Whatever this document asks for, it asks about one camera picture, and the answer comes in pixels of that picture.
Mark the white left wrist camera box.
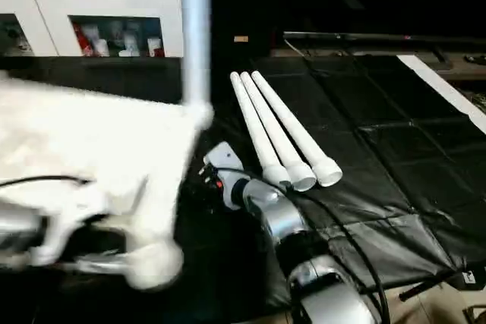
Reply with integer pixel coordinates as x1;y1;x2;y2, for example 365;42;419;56
30;187;107;264

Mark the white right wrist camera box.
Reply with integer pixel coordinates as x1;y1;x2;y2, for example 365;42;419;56
204;142;245;188

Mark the dark low furniture silver edge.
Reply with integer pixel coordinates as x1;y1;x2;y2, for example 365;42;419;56
285;32;486;58

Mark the black work mat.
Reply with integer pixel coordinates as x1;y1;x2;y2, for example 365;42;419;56
0;51;486;324

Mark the white plastic table leg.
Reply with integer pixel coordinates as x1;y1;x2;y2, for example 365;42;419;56
251;71;342;187
240;72;317;192
180;0;215;134
230;72;293;188

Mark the white cabinet with glass doors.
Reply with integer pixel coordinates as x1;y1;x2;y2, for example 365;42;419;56
0;0;185;59

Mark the crumpled black plastic sheet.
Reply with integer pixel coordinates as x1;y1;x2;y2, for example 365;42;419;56
251;55;486;294

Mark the black bar with white label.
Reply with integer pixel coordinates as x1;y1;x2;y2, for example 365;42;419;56
399;263;486;302

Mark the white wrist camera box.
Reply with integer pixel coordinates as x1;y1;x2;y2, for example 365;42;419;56
204;142;245;188
30;187;107;264

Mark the white plastic table top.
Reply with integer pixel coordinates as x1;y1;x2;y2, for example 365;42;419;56
0;74;215;291

